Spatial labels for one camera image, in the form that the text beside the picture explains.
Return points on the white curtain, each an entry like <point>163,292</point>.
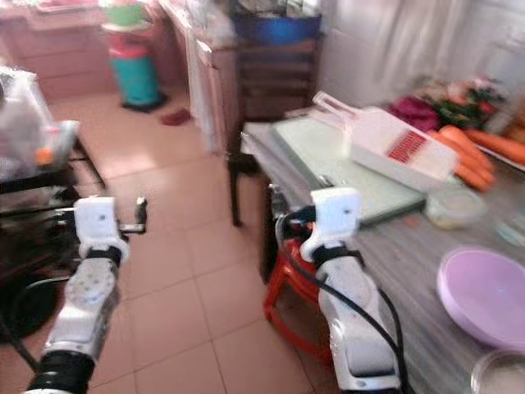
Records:
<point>418,37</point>

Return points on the pale green cutting board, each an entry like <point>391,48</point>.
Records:
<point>312,156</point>

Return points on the shallow steel dish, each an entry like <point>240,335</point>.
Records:
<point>500,376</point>

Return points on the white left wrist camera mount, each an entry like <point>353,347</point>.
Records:
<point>97,220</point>

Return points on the black metal cart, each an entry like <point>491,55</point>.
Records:
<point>41,182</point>

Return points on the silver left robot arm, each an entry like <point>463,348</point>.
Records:
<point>86,304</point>

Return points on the red plastic tub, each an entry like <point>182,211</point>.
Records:
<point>129,47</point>

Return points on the large lilac plastic bowl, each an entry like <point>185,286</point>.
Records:
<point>484,295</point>

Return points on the white and red mandoline slicer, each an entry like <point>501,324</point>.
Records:
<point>385,139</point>

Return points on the brown sideboard cabinet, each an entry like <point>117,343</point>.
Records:
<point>209,90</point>

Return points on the dark red slipper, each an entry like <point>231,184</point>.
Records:
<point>176,117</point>

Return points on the maroon leafy bunch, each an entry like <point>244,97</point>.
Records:
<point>414,113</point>

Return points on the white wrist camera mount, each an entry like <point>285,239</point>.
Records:
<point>336,213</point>
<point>97,220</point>

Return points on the clear plastic bag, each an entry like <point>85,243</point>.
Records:
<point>26,119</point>

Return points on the green plastic bowl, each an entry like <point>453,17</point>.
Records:
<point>123,13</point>

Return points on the blue plastic basin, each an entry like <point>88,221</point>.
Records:
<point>277,29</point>

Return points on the red plastic stool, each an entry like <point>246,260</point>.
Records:
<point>295,304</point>

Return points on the teal plastic bucket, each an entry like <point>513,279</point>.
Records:
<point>136,80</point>

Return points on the pink kitchen cabinet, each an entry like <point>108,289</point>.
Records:
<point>66,53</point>

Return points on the black round floor base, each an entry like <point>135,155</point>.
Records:
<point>23,308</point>

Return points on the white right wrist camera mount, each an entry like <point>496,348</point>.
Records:
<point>336,213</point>

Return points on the dark wooden chair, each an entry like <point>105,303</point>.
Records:
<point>275,82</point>

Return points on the small cream lidded container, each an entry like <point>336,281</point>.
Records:
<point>455,208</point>

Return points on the bunch of artificial flowers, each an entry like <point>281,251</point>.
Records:
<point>463,100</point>

